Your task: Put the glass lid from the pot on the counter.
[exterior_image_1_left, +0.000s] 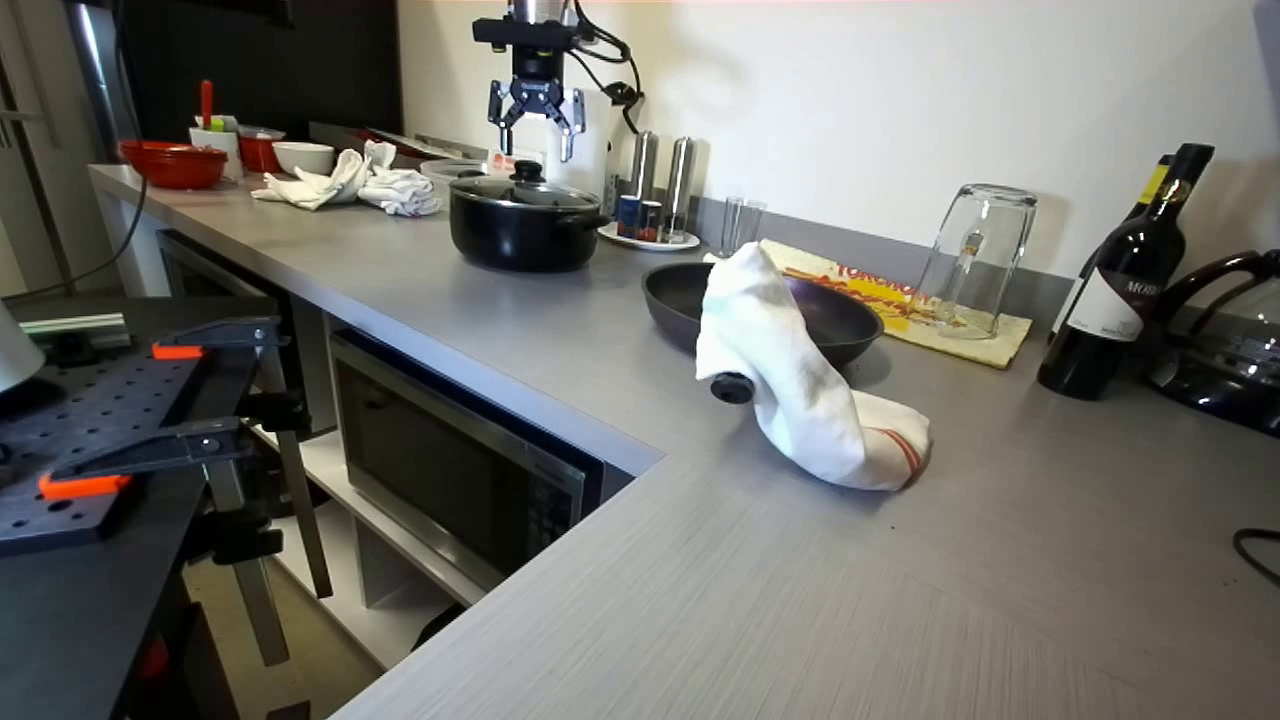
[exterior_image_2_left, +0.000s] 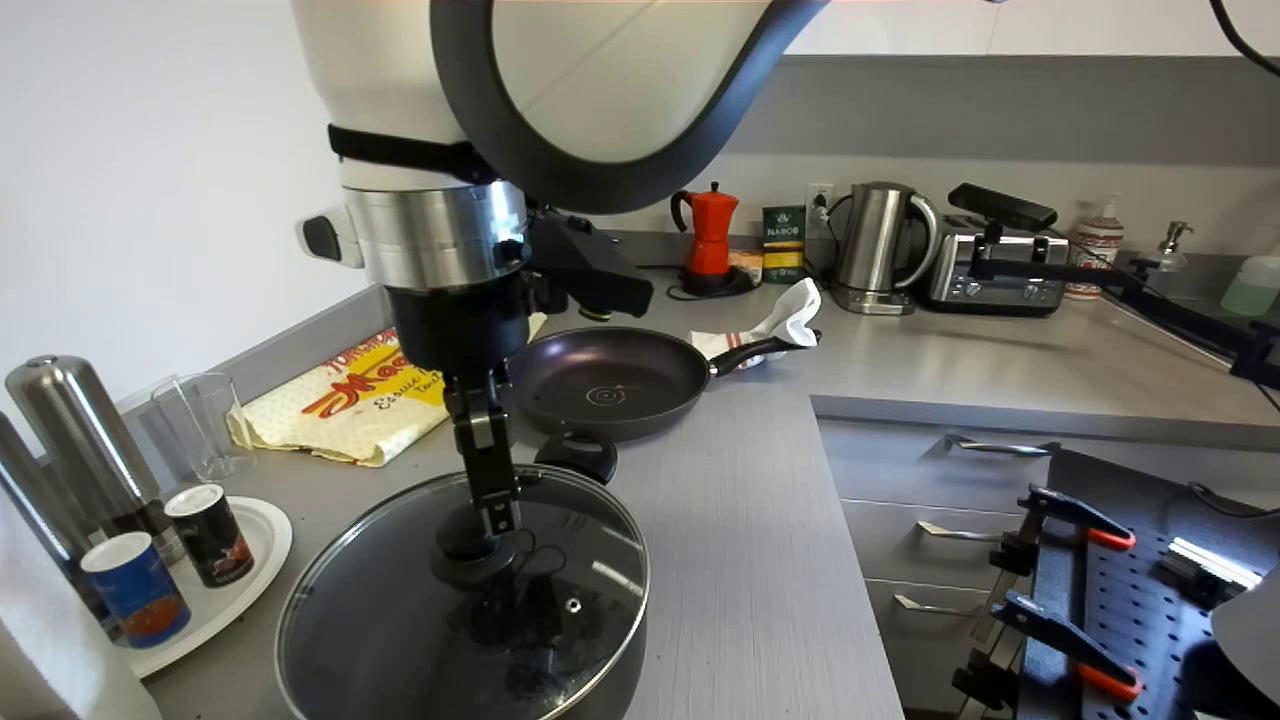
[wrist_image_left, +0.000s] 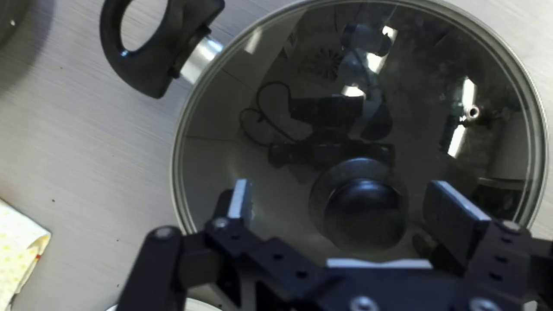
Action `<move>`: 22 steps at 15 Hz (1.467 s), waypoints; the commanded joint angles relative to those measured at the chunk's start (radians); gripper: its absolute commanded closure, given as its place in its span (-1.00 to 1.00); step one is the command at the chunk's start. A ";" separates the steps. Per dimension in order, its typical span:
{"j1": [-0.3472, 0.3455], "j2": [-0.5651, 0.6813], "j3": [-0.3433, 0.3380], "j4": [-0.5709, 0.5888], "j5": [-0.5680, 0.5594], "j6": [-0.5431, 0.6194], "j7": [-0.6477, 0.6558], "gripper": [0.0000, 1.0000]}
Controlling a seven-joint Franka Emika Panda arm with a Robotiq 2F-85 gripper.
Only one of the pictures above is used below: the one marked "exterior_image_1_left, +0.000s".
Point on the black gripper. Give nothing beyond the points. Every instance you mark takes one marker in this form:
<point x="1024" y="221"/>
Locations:
<point x="537" y="73"/>

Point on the glass pot lid black knob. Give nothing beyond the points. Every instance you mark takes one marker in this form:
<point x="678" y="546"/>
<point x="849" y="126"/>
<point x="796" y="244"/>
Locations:
<point x="504" y="198"/>

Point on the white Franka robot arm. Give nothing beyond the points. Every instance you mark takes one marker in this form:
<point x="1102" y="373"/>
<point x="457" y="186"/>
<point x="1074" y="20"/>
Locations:
<point x="543" y="8"/>

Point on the black cooking pot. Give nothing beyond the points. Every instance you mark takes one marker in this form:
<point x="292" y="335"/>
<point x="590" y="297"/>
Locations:
<point x="523" y="242"/>

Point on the clear tumbler glass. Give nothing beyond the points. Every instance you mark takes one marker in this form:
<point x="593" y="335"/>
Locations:
<point x="743" y="225"/>

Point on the upturned clear drinking glass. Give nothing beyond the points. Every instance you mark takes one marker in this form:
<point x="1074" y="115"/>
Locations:
<point x="981" y="262"/>

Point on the blue orange shaker cup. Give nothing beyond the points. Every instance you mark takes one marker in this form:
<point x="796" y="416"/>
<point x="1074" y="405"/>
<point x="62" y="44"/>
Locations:
<point x="630" y="213"/>

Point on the black shaker cup white rim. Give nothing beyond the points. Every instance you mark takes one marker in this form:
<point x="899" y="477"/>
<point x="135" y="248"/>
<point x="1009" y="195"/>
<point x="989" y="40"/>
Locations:
<point x="657" y="217"/>

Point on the white round plate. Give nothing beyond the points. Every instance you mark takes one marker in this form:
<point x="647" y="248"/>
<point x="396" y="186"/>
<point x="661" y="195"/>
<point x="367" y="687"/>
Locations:
<point x="653" y="242"/>

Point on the crumpled white cloth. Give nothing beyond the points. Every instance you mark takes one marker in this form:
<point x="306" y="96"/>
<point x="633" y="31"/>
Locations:
<point x="352" y="186"/>

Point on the black frying pan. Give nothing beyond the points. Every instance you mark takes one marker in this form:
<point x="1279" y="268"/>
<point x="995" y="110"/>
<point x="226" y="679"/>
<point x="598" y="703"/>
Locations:
<point x="674" y="300"/>

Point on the white bowl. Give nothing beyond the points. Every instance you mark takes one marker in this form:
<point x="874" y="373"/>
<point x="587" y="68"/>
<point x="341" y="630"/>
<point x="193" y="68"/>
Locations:
<point x="306" y="156"/>

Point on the small red bowl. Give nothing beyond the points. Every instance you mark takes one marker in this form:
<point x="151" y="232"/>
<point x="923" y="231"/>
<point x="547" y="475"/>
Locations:
<point x="256" y="150"/>

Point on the white utensil cup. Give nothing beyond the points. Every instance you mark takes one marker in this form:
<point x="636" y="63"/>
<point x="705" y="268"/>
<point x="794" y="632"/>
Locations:
<point x="212" y="145"/>

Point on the built-in oven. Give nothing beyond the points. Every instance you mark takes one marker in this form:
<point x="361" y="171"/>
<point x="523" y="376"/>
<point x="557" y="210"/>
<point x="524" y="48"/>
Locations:
<point x="440" y="460"/>

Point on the large red bowl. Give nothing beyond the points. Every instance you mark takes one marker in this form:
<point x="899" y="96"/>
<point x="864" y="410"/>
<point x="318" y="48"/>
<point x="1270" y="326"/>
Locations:
<point x="173" y="164"/>

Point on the white kitchen towel red stripes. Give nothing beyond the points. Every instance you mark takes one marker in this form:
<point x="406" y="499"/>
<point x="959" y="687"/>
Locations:
<point x="800" y="384"/>

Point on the black clamp orange grip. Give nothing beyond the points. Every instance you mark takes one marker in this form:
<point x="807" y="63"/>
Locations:
<point x="273" y="401"/>
<point x="146" y="452"/>

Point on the yellow printed tea towel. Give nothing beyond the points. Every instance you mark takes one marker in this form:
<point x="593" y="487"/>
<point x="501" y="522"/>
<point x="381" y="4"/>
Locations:
<point x="923" y="312"/>

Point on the black perforated mounting board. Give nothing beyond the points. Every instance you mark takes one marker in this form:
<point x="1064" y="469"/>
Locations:
<point x="92" y="426"/>

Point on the white rounded dome object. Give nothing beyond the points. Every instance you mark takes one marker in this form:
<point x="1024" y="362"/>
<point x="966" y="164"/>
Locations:
<point x="19" y="349"/>

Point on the dark wine bottle white label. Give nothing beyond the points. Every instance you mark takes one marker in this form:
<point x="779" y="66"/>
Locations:
<point x="1112" y="284"/>

